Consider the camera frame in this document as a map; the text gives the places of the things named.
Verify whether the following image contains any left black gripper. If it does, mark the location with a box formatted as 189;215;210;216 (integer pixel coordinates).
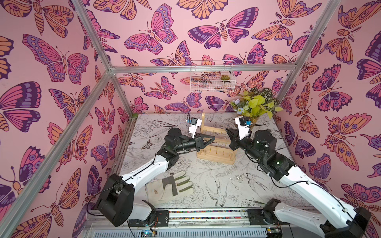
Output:
173;134;214;155

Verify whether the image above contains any potted green plant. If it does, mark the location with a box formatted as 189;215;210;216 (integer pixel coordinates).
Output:
230;88;283;120

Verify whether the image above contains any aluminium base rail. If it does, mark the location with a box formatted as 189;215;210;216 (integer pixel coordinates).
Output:
80;207;317;238

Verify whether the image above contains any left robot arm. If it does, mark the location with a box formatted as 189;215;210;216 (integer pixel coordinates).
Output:
95;128;215;227

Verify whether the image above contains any small succulent in basket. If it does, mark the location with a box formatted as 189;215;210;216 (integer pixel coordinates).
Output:
220;75;230;81

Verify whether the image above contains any white wire basket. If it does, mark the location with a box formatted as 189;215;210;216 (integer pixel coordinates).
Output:
189;60;236;94

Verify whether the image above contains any wooden jewelry display stand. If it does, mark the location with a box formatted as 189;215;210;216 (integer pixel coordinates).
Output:
196;113;236;165

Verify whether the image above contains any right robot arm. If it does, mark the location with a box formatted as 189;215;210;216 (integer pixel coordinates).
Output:
226;129;371;238

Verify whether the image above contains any white green work glove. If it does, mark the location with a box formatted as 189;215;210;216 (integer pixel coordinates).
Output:
145;171;194;206

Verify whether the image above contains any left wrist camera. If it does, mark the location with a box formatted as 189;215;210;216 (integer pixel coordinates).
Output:
187;118;202;139

